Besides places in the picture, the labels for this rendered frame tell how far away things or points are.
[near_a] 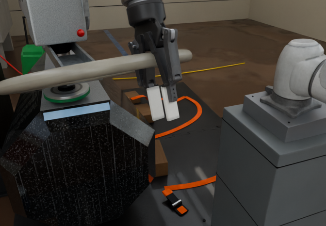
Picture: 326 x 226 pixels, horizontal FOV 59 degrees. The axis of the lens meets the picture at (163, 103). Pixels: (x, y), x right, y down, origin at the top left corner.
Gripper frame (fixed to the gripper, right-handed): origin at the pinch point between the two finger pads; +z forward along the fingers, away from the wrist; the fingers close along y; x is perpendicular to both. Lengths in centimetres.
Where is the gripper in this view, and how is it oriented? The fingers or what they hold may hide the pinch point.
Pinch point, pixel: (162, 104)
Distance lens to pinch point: 59.2
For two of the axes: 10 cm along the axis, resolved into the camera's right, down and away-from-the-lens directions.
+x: -7.4, 2.1, -6.4
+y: -6.5, 0.3, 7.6
